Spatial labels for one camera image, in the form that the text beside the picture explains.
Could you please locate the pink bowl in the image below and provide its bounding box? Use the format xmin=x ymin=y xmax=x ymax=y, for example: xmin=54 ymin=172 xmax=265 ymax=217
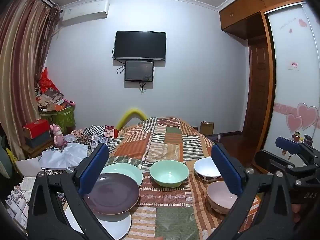
xmin=206 ymin=181 xmax=238 ymax=215

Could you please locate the checkered patterned cloth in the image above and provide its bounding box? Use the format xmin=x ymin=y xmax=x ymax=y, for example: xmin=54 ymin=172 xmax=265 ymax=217
xmin=71 ymin=124 xmax=118 ymax=145

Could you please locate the green storage box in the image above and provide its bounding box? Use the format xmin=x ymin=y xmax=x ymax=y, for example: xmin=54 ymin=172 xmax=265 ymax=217
xmin=40 ymin=106 xmax=76 ymax=134

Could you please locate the green plate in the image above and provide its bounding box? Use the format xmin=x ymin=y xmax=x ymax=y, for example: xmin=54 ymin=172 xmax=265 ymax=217
xmin=100 ymin=163 xmax=143 ymax=187

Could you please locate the black wall television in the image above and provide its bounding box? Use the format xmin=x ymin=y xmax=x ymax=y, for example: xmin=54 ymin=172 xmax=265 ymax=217
xmin=113 ymin=31 xmax=167 ymax=61

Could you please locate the pile of paper bags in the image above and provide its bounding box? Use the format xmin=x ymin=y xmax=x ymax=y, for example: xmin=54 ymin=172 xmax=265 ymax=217
xmin=36 ymin=85 xmax=66 ymax=112

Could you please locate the patchwork blanket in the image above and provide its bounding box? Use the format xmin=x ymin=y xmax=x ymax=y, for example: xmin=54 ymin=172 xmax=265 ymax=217
xmin=107 ymin=116 xmax=265 ymax=240

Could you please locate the stack of printed papers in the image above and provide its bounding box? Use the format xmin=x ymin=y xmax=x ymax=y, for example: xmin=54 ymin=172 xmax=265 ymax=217
xmin=6 ymin=175 xmax=38 ymax=229

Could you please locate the dark grey box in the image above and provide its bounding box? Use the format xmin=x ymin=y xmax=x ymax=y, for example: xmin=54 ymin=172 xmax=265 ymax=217
xmin=25 ymin=131 xmax=52 ymax=148

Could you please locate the red plastic bag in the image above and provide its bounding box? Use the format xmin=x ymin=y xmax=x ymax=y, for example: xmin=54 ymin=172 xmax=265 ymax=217
xmin=39 ymin=67 xmax=57 ymax=93

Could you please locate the white plate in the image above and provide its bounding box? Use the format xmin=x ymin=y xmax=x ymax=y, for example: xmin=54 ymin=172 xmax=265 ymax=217
xmin=64 ymin=205 xmax=132 ymax=240

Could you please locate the wooden overhead cabinet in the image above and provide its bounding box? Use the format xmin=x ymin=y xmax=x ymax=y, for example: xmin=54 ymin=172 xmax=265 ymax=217
xmin=219 ymin=0 xmax=304 ymax=33

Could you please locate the white cloth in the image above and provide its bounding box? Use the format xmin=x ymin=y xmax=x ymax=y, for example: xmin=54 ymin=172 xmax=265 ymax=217
xmin=40 ymin=142 xmax=88 ymax=169

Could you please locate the yellow foam tube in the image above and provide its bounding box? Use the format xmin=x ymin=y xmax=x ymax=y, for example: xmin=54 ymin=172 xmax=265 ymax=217
xmin=116 ymin=108 xmax=148 ymax=130

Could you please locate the red box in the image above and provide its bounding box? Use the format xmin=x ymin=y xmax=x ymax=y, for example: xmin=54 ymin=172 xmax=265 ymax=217
xmin=23 ymin=119 xmax=50 ymax=139

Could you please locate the white sliding wardrobe door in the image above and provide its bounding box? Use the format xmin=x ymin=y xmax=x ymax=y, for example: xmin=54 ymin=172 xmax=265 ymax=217
xmin=265 ymin=2 xmax=320 ymax=173

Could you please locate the striped brown curtain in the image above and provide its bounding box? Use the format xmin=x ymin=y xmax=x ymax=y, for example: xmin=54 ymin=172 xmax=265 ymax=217
xmin=0 ymin=0 xmax=62 ymax=160

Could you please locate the purple plate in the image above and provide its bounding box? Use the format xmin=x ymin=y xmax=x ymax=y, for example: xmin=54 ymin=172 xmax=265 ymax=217
xmin=84 ymin=173 xmax=140 ymax=215

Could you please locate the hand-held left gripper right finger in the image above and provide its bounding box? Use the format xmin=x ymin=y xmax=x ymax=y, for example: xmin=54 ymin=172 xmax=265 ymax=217
xmin=211 ymin=143 xmax=300 ymax=240

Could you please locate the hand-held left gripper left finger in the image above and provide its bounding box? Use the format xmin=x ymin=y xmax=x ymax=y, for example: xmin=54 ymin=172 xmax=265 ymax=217
xmin=27 ymin=142 xmax=118 ymax=240

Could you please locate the small black wall monitor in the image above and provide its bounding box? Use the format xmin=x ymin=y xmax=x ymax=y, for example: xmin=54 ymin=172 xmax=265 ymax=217
xmin=124 ymin=60 xmax=154 ymax=82

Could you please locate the white air conditioner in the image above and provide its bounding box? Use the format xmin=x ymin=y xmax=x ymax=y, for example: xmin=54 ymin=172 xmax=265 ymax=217
xmin=61 ymin=0 xmax=110 ymax=22

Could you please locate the white paper sheet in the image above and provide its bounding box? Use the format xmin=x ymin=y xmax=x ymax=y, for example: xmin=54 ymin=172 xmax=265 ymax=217
xmin=15 ymin=157 xmax=42 ymax=177

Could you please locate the person's right hand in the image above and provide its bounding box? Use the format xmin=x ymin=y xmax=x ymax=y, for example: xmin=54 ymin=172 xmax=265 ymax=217
xmin=291 ymin=202 xmax=302 ymax=224

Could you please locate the pink toy figure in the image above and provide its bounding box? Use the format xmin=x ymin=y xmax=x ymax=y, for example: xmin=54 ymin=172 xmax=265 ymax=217
xmin=50 ymin=124 xmax=67 ymax=148

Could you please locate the brown wooden door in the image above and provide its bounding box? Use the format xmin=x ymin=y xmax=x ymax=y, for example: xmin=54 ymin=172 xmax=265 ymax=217
xmin=241 ymin=37 xmax=270 ymax=143

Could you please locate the green bowl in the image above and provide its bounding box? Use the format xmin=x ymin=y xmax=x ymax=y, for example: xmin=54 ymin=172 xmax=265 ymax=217
xmin=149 ymin=160 xmax=190 ymax=188

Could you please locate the white bowl with dotted base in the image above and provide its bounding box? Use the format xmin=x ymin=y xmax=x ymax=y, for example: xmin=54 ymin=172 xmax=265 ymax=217
xmin=194 ymin=157 xmax=223 ymax=182

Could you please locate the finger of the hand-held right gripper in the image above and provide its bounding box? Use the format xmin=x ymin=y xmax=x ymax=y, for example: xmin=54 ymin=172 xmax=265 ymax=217
xmin=276 ymin=137 xmax=320 ymax=167
xmin=254 ymin=150 xmax=320 ymax=184

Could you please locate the cardboard box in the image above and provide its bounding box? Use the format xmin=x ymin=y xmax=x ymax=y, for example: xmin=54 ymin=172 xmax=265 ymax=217
xmin=200 ymin=121 xmax=215 ymax=135

